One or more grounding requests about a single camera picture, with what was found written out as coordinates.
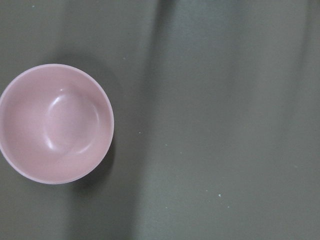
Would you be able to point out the small pink bowl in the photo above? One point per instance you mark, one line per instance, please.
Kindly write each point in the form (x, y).
(56, 124)

